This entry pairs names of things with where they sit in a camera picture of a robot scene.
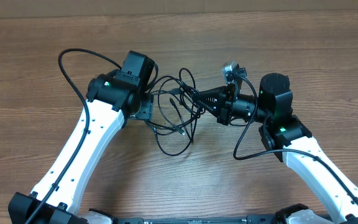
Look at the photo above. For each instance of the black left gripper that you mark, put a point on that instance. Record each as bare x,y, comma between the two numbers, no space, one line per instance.
145,111

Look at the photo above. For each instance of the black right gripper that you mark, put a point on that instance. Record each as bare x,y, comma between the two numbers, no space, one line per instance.
215,107

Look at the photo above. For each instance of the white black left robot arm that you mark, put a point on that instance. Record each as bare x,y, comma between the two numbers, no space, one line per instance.
111,100

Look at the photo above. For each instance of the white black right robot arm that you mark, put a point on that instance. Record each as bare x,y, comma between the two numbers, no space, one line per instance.
283,134

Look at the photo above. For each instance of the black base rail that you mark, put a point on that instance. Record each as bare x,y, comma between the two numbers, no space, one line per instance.
304,216

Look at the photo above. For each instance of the cardboard wall panel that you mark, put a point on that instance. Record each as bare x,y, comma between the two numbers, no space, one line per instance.
64,8

